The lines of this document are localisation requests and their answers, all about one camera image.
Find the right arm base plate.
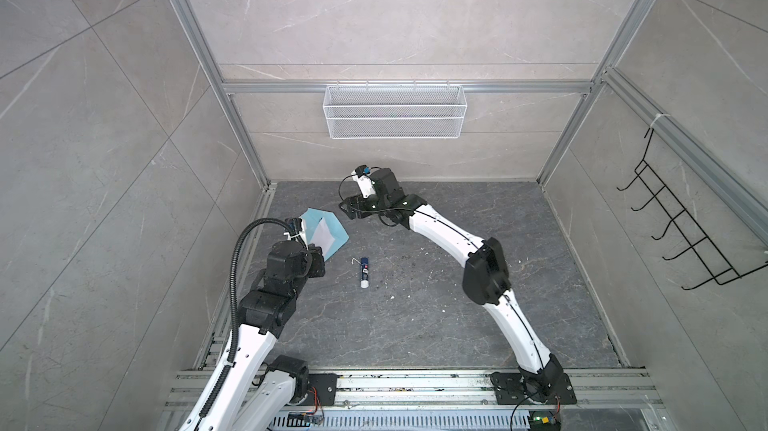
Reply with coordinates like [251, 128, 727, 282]
[490, 372, 578, 405]

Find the white letter paper blue border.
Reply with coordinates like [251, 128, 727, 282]
[312, 217, 337, 254]

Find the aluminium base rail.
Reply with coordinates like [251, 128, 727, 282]
[154, 368, 675, 430]

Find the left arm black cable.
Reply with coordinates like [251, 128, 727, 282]
[197, 217, 295, 420]

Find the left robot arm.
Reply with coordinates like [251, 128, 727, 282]
[180, 241, 325, 430]

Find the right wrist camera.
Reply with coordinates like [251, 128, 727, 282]
[352, 165, 376, 199]

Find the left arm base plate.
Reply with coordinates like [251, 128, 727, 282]
[301, 373, 339, 407]

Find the glue stick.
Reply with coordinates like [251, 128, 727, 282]
[360, 257, 370, 289]

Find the black wire hook rack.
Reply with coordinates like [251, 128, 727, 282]
[616, 128, 767, 291]

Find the white wire mesh basket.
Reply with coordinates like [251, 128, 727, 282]
[322, 84, 468, 140]

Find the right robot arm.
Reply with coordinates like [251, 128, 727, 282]
[339, 165, 566, 402]

